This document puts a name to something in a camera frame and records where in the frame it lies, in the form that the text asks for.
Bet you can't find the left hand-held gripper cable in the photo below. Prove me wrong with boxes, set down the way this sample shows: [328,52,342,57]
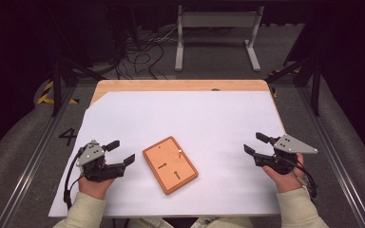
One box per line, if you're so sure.
[63,147,86,211]

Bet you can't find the aluminium floor rail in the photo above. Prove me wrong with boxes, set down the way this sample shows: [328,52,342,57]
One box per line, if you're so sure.
[298,86,365,228]
[0,86,77,228]

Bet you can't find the orange wooden picture frame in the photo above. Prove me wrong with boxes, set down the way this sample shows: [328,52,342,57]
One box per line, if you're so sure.
[142,136,200,196]

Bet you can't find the wooden table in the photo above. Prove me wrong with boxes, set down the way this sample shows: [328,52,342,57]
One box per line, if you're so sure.
[89,79,288,134]

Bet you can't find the person's left hand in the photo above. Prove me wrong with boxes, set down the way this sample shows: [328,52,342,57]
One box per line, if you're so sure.
[77,175,117,200]

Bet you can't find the right hand-held gripper cable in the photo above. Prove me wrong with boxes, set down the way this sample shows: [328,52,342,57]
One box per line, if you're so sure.
[284,156,318,200]

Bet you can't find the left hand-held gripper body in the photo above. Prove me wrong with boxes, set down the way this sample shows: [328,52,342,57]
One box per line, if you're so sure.
[75,139,127,183]

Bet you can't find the white paper sheet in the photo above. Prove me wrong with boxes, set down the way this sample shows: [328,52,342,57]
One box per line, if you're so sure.
[48,90,289,219]

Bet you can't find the yellow black hazard tape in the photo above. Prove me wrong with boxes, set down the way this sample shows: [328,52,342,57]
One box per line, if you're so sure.
[36,80,80,105]

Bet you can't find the white metal stand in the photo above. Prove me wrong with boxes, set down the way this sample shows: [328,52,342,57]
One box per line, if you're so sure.
[174,4,265,72]

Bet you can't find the tangle of black floor cables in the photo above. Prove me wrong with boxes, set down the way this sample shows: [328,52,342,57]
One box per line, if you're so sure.
[113,27,179,80]

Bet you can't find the person's right hand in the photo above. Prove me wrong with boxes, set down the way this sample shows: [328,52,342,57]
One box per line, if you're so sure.
[261,153,306,194]

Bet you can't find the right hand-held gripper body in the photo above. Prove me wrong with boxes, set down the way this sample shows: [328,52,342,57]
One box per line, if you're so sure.
[252,133,318,176]

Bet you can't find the person's left leg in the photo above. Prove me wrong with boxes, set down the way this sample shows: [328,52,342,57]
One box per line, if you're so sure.
[125,217,175,228]

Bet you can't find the person's right leg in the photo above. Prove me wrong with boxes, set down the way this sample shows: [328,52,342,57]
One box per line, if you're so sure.
[189,217,255,228]

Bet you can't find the black metal frame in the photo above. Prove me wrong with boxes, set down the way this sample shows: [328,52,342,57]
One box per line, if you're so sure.
[264,51,323,118]
[46,51,106,118]

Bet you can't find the person's leg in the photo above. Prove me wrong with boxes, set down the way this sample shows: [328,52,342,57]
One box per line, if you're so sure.
[125,217,175,228]
[189,217,255,228]

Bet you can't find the hand-held gripper cable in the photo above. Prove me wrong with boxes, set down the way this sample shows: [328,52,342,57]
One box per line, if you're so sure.
[284,156,318,200]
[63,147,86,211]

